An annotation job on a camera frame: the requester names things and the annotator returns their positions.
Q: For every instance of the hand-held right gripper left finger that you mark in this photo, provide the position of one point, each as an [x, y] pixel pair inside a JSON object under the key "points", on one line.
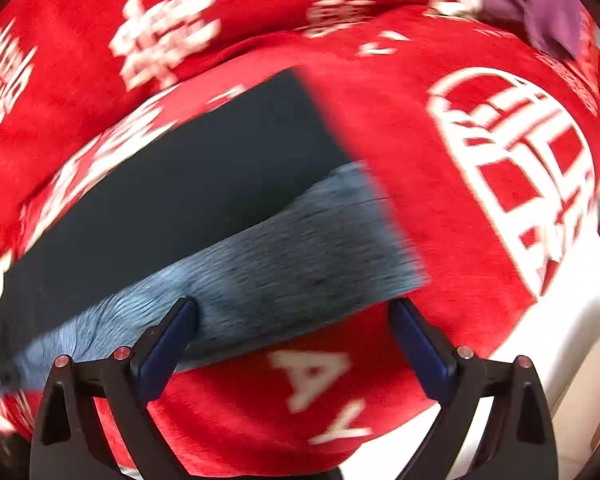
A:
{"points": [[167, 350]]}

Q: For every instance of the purple cloth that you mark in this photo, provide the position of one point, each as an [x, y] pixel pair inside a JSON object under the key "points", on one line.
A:
{"points": [[545, 5]]}

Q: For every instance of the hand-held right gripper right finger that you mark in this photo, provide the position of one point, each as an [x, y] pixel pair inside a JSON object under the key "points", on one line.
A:
{"points": [[425, 355]]}

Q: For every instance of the black pants with grey waistband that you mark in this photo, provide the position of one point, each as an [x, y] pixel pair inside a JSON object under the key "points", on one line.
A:
{"points": [[180, 185]]}

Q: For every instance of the red printed blanket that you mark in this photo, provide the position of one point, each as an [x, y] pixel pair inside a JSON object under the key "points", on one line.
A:
{"points": [[380, 110]]}

